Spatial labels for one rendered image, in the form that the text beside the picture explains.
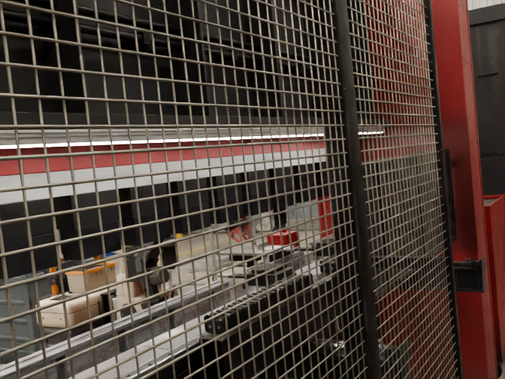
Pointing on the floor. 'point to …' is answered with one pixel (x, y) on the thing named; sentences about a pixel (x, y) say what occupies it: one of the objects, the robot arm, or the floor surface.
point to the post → (347, 91)
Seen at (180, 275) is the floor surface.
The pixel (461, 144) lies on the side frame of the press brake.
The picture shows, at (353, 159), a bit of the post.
